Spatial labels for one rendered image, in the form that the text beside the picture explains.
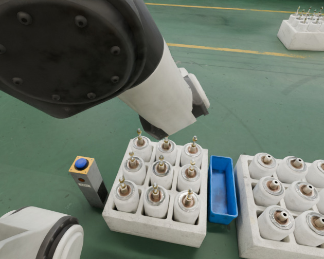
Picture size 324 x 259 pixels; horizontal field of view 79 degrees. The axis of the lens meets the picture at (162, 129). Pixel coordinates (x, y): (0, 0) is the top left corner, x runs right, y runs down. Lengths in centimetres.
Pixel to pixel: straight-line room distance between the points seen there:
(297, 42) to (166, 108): 248
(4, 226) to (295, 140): 143
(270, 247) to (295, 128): 92
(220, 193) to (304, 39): 204
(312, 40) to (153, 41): 258
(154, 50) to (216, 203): 91
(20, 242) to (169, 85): 39
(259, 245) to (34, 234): 68
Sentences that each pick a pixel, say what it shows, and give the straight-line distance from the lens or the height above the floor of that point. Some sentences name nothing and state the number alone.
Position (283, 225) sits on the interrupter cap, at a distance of 82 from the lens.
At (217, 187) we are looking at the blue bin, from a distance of 109.
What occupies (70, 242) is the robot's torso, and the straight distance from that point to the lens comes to 56.
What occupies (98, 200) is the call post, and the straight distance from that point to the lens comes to 97.
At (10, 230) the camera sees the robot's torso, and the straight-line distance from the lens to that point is 54.
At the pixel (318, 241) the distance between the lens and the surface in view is 89.
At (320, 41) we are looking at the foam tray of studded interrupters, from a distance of 280.
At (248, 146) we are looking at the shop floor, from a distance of 132.
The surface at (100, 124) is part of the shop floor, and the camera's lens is 140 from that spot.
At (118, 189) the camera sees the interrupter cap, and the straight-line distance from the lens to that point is 78.
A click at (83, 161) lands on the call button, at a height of 33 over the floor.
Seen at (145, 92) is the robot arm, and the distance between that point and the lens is 23.
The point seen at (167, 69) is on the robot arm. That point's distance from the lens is 23.
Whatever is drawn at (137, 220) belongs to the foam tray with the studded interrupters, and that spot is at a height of 18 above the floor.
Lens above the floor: 94
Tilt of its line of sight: 46 degrees down
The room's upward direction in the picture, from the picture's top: straight up
